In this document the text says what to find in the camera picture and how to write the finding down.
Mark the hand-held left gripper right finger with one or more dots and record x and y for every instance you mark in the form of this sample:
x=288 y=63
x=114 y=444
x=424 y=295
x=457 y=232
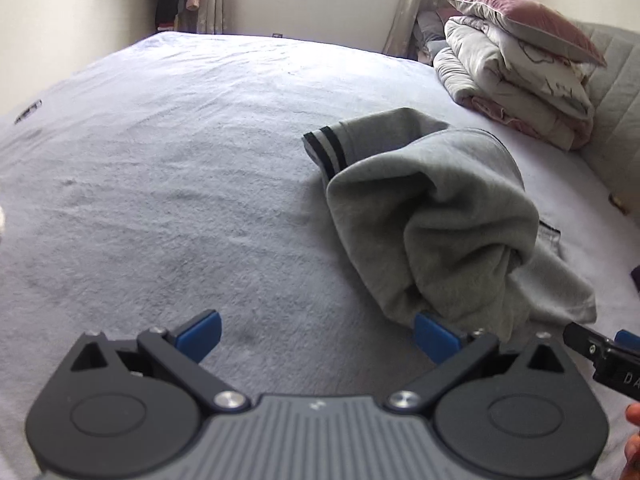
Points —
x=435 y=337

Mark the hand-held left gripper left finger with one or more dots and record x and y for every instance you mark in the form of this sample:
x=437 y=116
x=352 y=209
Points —
x=202 y=332

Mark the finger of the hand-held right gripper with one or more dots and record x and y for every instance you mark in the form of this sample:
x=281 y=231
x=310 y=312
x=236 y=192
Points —
x=580 y=337
x=629 y=338

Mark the grey sweatshirt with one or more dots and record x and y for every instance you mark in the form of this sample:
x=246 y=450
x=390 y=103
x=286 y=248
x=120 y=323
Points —
x=440 y=210

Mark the person's right hand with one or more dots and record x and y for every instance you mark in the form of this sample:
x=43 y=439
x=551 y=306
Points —
x=634 y=412

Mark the small brown object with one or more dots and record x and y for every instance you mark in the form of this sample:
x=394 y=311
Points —
x=619 y=203

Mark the grey bed blanket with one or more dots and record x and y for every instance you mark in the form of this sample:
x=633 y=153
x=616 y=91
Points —
x=175 y=185

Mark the grey padded headboard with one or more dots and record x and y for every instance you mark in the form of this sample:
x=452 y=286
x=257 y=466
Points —
x=620 y=110

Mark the folded grey quilt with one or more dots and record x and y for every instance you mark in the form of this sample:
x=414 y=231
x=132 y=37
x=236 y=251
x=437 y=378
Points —
x=500 y=75

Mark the small blanket label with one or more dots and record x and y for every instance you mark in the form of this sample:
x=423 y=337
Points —
x=27 y=112

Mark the grey and pink pillows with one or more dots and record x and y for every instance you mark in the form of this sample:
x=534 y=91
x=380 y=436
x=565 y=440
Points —
x=430 y=35

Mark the pink and grey pillow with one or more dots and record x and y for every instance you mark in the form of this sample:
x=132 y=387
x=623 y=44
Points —
x=520 y=15

